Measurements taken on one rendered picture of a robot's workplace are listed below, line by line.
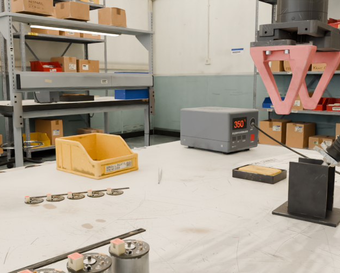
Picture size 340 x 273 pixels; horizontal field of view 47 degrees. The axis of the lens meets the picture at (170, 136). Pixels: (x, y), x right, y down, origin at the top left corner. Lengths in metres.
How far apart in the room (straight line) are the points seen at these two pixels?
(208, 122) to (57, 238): 0.53
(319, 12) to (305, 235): 0.25
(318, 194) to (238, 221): 0.10
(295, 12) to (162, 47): 6.08
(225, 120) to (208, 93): 5.06
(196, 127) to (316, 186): 0.47
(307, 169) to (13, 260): 0.33
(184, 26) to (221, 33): 0.71
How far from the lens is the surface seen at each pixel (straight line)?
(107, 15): 3.42
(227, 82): 5.72
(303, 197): 0.50
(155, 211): 0.50
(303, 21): 0.45
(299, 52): 0.43
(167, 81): 6.43
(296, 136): 4.77
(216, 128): 0.87
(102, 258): 0.24
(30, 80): 2.85
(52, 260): 0.24
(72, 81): 3.03
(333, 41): 0.50
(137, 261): 0.24
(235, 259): 0.38
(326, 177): 0.48
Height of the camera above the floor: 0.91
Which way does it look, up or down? 8 degrees down
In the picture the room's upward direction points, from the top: straight up
